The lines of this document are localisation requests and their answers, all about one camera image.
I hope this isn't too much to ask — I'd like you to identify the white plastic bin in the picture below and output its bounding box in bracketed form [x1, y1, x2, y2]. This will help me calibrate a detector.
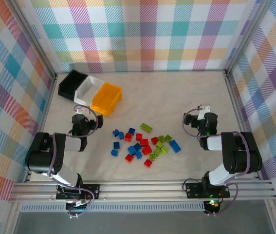
[74, 76, 104, 107]

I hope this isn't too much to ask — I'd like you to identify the yellow-orange plastic bin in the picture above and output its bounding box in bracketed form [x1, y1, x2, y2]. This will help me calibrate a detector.
[91, 82, 123, 117]

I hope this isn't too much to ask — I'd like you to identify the long blue lego brick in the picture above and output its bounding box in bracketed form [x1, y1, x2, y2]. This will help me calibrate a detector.
[169, 140, 182, 154]

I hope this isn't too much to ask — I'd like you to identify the black plastic bin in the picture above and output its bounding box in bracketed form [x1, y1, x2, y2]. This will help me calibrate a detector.
[58, 69, 89, 101]

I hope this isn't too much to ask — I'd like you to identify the long green lego brick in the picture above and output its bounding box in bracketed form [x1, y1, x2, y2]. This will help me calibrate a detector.
[140, 123, 153, 133]

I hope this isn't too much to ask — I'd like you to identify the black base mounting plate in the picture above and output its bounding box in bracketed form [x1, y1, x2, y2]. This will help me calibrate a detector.
[185, 182, 230, 198]
[56, 184, 100, 200]

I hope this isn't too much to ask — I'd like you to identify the small electronics board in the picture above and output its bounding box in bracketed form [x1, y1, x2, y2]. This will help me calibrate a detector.
[203, 199, 221, 213]
[66, 199, 91, 213]

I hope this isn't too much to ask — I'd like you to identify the left wrist white bracket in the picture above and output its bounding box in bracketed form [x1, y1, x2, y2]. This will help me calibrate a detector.
[75, 105, 90, 114]

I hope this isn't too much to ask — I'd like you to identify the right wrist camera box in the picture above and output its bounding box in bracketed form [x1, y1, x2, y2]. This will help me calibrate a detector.
[183, 114, 197, 126]

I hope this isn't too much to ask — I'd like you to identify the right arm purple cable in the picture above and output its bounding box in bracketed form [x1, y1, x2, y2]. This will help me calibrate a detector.
[182, 108, 253, 216]

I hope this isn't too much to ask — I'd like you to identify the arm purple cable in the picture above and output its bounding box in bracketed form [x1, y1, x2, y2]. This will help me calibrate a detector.
[48, 105, 99, 219]
[182, 108, 253, 216]

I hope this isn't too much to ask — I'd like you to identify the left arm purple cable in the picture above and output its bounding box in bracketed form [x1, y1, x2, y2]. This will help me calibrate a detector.
[48, 105, 99, 219]

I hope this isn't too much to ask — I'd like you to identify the aluminium side rail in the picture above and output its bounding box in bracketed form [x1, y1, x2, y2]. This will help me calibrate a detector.
[24, 74, 58, 183]
[224, 72, 261, 180]

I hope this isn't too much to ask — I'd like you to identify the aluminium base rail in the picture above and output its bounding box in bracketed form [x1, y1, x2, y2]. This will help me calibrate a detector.
[8, 179, 276, 203]

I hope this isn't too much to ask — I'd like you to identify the aluminium frame post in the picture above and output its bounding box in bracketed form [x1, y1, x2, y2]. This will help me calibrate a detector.
[6, 0, 58, 81]
[224, 0, 275, 76]

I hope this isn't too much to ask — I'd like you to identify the grey slotted cable duct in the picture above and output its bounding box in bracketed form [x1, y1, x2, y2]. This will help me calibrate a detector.
[19, 204, 205, 213]

